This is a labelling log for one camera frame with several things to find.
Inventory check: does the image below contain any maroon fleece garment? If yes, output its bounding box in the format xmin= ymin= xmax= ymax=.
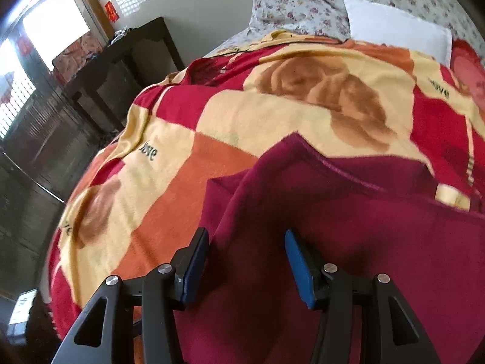
xmin=176 ymin=134 xmax=484 ymax=363

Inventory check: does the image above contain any white pillow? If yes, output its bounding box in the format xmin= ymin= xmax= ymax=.
xmin=344 ymin=0 xmax=452 ymax=67

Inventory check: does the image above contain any red heart cushion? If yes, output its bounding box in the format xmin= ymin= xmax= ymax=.
xmin=450 ymin=39 xmax=484 ymax=110

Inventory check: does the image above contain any floral quilt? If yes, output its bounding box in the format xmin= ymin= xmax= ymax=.
xmin=211 ymin=0 xmax=484 ymax=58

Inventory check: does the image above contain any dark wooden side table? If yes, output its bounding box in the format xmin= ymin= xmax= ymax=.
xmin=62 ymin=16 xmax=187 ymax=132

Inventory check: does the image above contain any orange red patterned blanket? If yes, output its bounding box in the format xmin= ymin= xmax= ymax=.
xmin=48 ymin=30 xmax=484 ymax=350

